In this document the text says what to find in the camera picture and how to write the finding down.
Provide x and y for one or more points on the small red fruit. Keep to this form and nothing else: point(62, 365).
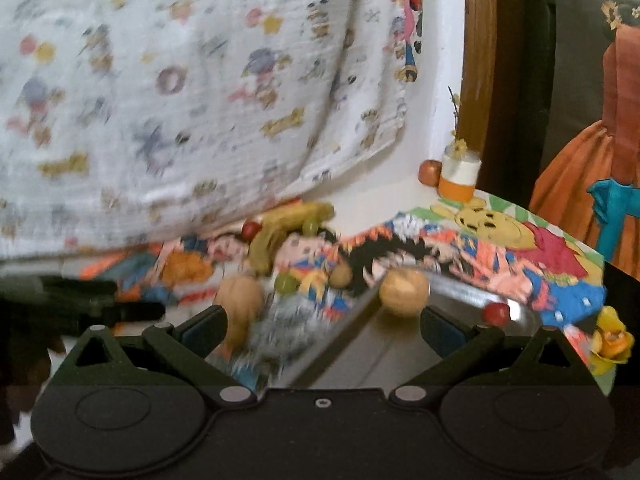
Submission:
point(496, 314)
point(251, 229)

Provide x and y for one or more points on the white printed blanket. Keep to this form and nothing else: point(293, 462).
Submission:
point(165, 90)

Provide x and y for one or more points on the wall poster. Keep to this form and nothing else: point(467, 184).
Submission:
point(590, 160)

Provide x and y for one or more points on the yellow banana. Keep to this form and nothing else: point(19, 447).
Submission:
point(272, 232)

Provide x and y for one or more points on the white and orange jar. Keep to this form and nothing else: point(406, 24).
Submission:
point(459, 177)

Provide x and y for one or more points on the brown wooden frame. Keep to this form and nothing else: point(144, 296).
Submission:
point(477, 60)

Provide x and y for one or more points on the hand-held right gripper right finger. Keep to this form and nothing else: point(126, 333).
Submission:
point(441, 332)

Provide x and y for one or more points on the small brown fruit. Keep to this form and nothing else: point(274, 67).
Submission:
point(341, 276)

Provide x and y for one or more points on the yellow flower-shaped bowl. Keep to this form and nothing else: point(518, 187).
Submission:
point(610, 340)

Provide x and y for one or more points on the small orange ball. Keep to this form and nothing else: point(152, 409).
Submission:
point(430, 172)

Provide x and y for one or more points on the grey metal tray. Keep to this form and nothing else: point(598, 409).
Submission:
point(380, 340)

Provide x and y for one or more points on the tan ribbed round fruit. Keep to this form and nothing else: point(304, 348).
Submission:
point(241, 305)
point(404, 292)

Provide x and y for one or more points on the green grape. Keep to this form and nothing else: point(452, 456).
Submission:
point(285, 282)
point(311, 225)

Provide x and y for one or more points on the colourful cartoon printed cloth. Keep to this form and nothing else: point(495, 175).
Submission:
point(500, 255)

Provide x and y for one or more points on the dried yellow flower sprig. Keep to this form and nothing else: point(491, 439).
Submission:
point(457, 132)

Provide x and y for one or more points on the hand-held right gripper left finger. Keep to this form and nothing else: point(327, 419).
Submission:
point(204, 331)

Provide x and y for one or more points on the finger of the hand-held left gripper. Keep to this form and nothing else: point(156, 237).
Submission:
point(137, 311)

